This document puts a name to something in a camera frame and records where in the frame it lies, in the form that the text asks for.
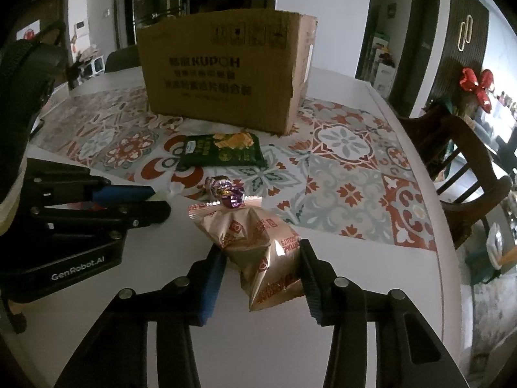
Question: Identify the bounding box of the dark wooden chair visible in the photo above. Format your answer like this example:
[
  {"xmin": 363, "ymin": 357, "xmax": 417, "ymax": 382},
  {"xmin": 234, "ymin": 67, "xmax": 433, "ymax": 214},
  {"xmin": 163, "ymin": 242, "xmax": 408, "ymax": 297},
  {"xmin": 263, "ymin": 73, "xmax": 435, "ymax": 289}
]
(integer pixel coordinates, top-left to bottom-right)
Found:
[{"xmin": 397, "ymin": 100, "xmax": 514, "ymax": 250}]

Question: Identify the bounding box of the green cracker snack packet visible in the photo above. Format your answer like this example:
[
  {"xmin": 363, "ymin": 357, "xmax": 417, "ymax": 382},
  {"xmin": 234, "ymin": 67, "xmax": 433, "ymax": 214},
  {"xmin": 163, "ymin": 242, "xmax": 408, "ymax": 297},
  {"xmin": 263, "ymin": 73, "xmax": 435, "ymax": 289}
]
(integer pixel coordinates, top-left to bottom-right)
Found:
[{"xmin": 176, "ymin": 132, "xmax": 267, "ymax": 171}]

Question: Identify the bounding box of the dark upholstered chair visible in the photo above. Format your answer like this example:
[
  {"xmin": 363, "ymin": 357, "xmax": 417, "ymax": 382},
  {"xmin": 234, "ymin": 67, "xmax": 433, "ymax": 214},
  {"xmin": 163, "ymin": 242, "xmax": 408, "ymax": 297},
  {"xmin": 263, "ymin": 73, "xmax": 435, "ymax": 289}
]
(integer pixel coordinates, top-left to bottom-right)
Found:
[{"xmin": 105, "ymin": 45, "xmax": 141, "ymax": 73}]

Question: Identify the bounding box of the purple candy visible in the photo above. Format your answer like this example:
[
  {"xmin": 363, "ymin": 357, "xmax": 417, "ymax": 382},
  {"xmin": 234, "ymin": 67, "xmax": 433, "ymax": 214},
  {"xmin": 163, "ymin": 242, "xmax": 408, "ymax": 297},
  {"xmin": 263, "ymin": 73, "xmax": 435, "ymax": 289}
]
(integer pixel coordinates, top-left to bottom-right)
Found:
[{"xmin": 204, "ymin": 175, "xmax": 245, "ymax": 209}]

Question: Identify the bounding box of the brown cardboard box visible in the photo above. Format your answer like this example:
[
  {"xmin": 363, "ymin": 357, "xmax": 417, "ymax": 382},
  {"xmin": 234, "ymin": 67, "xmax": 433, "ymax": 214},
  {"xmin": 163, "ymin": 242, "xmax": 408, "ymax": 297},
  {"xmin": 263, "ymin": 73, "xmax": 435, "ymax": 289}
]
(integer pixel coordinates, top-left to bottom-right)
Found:
[{"xmin": 137, "ymin": 9, "xmax": 318, "ymax": 135}]

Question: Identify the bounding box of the patterned table runner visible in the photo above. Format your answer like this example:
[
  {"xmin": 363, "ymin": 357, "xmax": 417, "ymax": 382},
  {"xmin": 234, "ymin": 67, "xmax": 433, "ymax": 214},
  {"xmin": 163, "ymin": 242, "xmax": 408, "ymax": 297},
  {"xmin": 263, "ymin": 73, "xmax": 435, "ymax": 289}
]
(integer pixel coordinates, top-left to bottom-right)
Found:
[{"xmin": 34, "ymin": 88, "xmax": 436, "ymax": 251}]

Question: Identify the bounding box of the golden crinkled snack bag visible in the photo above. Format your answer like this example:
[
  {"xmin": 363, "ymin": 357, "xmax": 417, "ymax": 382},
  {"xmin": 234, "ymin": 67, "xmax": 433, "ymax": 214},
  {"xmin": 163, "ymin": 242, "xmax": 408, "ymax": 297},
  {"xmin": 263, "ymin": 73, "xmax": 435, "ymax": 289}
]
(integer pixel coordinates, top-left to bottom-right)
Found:
[{"xmin": 187, "ymin": 196, "xmax": 304, "ymax": 312}]

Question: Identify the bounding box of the red ribbon bow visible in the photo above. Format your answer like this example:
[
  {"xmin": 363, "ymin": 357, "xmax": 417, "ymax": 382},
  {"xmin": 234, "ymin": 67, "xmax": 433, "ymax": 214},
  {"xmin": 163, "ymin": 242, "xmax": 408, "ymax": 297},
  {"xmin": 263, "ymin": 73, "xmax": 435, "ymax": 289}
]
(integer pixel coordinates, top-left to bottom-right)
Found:
[{"xmin": 459, "ymin": 68, "xmax": 493, "ymax": 113}]

